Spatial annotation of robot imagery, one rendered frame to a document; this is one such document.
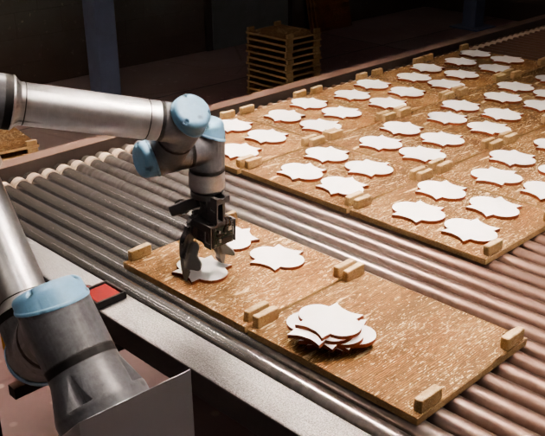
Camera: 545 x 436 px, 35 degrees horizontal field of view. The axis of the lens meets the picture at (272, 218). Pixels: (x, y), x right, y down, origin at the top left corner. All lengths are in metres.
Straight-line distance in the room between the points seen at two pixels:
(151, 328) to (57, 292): 0.45
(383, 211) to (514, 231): 0.33
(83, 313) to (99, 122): 0.37
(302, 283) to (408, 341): 0.31
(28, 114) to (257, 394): 0.63
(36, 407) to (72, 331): 1.87
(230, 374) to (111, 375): 0.35
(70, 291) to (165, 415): 0.24
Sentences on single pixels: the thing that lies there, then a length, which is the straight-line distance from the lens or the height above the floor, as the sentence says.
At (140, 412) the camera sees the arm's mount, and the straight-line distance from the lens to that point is 1.31.
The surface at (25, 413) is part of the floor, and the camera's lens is 3.18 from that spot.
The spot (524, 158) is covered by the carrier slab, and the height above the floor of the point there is 0.95.
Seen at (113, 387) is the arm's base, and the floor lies 1.08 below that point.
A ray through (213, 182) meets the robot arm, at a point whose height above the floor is 1.17.
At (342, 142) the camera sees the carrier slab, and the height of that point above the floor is 0.94.
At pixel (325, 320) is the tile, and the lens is 1.63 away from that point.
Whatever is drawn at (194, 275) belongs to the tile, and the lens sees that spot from 1.89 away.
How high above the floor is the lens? 1.81
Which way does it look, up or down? 24 degrees down
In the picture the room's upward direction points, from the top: 1 degrees counter-clockwise
